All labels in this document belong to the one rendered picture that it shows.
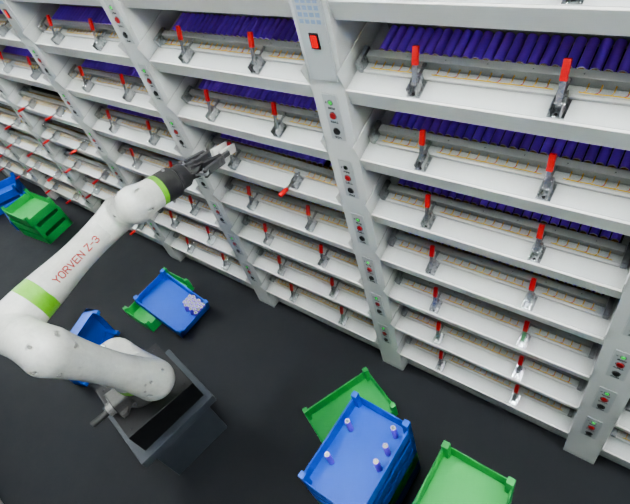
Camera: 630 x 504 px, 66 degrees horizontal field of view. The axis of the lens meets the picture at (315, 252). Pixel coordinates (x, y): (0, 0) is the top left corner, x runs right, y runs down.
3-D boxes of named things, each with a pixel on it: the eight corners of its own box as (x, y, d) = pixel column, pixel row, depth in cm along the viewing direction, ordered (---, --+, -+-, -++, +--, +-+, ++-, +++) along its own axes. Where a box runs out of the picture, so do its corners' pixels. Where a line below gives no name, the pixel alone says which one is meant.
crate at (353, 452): (360, 525, 132) (355, 518, 126) (303, 484, 143) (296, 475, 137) (413, 432, 145) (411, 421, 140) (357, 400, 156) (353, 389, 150)
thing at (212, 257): (255, 286, 230) (240, 276, 219) (175, 248, 263) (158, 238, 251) (275, 250, 234) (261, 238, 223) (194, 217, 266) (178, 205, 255)
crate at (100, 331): (74, 384, 229) (87, 386, 226) (47, 363, 214) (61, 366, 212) (108, 330, 247) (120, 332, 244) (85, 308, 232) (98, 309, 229)
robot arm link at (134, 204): (137, 228, 128) (112, 193, 125) (122, 235, 138) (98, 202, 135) (178, 202, 136) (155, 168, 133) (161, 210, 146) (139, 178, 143)
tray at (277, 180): (347, 213, 139) (335, 197, 131) (207, 168, 172) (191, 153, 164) (378, 155, 143) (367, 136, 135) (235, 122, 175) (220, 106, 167)
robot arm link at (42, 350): (171, 410, 151) (26, 383, 106) (135, 390, 159) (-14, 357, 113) (189, 371, 155) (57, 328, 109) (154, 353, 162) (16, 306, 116)
